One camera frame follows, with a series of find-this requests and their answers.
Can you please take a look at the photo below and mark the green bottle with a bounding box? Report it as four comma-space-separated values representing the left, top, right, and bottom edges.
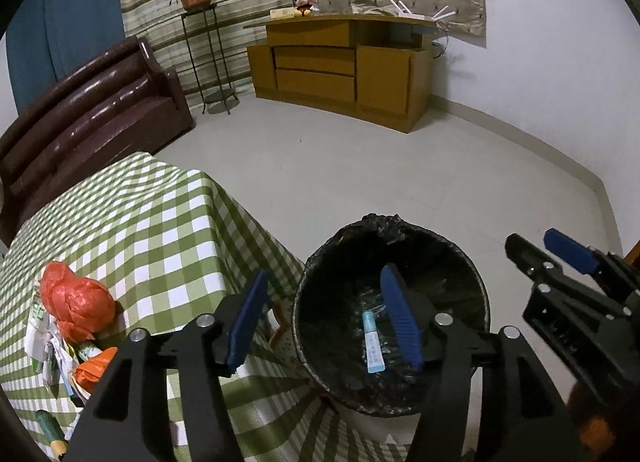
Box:
36, 409, 68, 460

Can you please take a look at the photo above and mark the black metal plant stand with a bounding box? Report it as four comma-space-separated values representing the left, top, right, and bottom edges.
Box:
180, 5, 240, 116

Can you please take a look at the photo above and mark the striped curtain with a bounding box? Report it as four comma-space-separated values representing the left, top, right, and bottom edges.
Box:
116, 0, 293, 98

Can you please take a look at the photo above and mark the white patterned snack wrapper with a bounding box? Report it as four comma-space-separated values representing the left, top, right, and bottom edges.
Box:
42, 337, 81, 395

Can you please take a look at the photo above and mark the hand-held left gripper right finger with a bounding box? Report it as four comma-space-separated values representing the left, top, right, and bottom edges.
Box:
380, 263, 588, 462

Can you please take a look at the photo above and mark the blue curtain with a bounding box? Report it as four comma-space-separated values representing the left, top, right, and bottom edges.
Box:
5, 0, 126, 103

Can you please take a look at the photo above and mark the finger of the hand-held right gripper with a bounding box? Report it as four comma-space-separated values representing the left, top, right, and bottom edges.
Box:
544, 228, 640, 323
505, 233, 621, 373

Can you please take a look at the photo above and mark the wooden cabinet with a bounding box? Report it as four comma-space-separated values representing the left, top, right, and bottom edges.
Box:
243, 13, 441, 134

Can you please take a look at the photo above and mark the clear plastic bag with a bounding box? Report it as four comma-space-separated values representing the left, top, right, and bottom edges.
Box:
350, 2, 396, 17

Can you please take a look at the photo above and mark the green checkered tablecloth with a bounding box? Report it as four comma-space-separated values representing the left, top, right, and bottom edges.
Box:
0, 151, 416, 462

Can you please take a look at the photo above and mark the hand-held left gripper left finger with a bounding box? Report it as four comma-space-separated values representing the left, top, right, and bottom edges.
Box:
65, 268, 271, 462

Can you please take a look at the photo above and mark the light blue tube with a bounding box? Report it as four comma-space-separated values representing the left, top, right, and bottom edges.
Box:
361, 311, 386, 375

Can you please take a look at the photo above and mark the dark brown leather sofa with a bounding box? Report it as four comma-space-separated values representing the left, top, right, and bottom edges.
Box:
0, 36, 195, 245

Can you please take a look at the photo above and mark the white router with antennas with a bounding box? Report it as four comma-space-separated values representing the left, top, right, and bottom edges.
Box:
390, 0, 456, 26

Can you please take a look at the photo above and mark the orange plastic bag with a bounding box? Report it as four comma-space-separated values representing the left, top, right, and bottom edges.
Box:
39, 262, 118, 393

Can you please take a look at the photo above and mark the white green printed packet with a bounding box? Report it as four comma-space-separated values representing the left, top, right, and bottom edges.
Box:
25, 299, 63, 373

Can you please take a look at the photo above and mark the black lined trash bin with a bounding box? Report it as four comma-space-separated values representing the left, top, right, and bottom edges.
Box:
292, 213, 491, 418

